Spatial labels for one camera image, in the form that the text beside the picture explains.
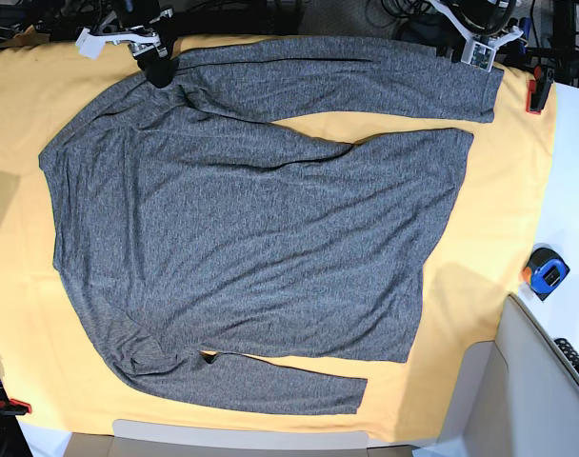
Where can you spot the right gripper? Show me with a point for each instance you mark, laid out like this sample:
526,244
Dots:
142,41

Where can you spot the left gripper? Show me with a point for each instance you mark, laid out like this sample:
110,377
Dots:
489,24

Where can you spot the grey long-sleeve shirt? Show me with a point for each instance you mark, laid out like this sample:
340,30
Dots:
198,239

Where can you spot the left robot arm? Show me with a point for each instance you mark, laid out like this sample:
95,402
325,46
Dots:
444,36

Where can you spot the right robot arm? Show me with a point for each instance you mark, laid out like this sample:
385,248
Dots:
145,27

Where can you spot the red black clamp right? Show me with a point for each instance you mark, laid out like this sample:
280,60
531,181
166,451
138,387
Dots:
539,87

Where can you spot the red black clamp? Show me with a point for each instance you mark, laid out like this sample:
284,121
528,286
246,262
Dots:
13,407
539,87

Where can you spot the blue black tape measure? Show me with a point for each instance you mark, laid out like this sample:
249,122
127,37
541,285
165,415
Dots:
544,271

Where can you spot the yellow table cloth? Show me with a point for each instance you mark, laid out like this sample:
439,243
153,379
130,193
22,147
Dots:
47,360

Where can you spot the red black clamp left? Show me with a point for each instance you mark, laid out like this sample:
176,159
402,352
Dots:
13,407

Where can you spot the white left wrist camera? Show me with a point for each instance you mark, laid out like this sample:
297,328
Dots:
478,55

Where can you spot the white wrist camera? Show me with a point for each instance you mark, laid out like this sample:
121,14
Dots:
478,55
90,44

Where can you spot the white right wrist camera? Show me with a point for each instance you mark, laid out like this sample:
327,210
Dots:
90,44

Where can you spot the black textured handle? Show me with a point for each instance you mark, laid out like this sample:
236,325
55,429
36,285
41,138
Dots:
569,352

